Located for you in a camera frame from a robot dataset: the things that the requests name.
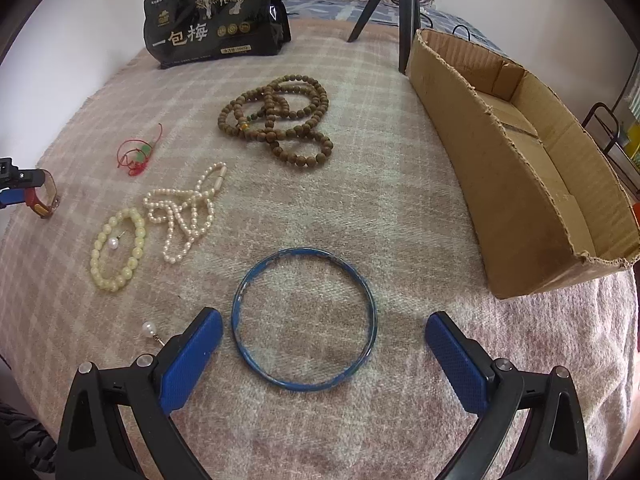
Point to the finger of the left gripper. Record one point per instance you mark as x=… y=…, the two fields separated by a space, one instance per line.
x=15 y=196
x=13 y=177

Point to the black snack bag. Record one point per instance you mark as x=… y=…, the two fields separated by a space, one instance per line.
x=177 y=32

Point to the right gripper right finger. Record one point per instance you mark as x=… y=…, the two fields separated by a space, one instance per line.
x=552 y=443

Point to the red string jade charm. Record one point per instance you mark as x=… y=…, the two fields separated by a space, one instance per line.
x=134 y=154

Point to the brown strap wristwatch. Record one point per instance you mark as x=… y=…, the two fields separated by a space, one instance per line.
x=42 y=195

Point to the pink plaid blanket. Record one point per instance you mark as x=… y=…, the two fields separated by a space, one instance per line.
x=388 y=202

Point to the cardboard box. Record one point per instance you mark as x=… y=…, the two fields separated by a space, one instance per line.
x=547 y=207

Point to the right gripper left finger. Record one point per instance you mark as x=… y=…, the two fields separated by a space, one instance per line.
x=94 y=442

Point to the pearl earring near gripper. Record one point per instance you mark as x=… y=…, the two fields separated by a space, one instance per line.
x=149 y=330

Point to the black tripod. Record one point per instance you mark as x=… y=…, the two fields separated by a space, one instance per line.
x=409 y=22

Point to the blue patterned bedsheet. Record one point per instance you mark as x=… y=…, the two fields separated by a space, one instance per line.
x=387 y=14

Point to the black metal rack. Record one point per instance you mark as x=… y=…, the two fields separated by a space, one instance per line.
x=619 y=128

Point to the pearl earring inside bracelet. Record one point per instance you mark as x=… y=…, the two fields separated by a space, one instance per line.
x=114 y=241

